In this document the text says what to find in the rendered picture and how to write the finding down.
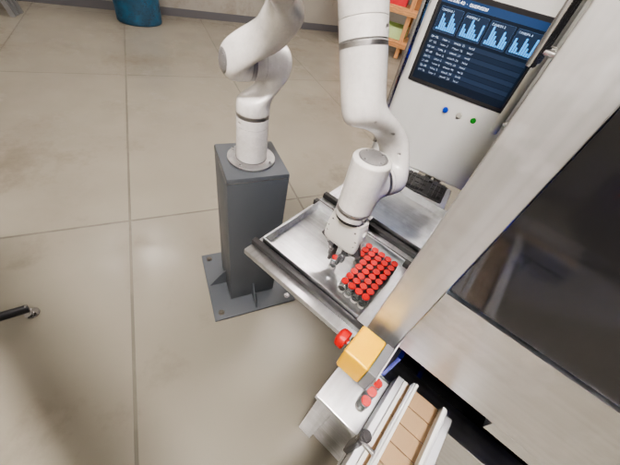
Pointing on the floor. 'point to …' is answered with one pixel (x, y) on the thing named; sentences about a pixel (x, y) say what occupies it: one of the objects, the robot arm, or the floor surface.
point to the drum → (138, 12)
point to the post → (510, 171)
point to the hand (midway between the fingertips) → (336, 255)
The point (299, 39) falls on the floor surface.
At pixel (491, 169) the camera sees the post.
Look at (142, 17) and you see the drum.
